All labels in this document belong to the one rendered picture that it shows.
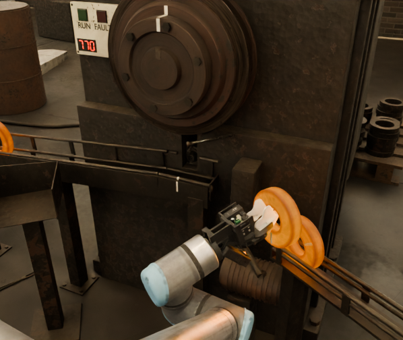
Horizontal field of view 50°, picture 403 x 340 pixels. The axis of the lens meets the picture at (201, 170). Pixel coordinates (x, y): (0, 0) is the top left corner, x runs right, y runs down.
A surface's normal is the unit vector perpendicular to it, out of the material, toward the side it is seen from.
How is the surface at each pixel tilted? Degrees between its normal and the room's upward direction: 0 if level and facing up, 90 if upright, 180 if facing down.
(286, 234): 89
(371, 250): 0
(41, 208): 5
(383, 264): 0
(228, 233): 89
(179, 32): 90
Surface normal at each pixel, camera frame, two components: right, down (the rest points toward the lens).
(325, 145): 0.00, -0.87
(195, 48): -0.41, 0.44
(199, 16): 0.29, -0.33
